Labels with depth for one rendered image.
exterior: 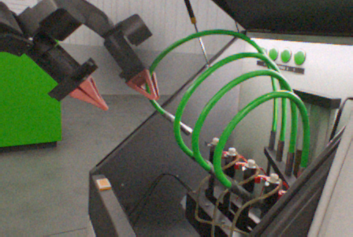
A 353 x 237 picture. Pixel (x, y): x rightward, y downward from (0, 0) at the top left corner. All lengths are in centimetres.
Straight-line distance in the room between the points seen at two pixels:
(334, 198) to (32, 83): 363
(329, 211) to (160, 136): 69
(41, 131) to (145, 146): 302
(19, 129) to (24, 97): 35
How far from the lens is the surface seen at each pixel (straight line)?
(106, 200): 97
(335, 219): 60
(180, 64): 768
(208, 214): 85
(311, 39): 95
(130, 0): 734
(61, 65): 70
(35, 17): 69
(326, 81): 95
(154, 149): 115
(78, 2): 97
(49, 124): 409
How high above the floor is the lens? 141
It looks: 14 degrees down
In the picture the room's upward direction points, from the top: 6 degrees clockwise
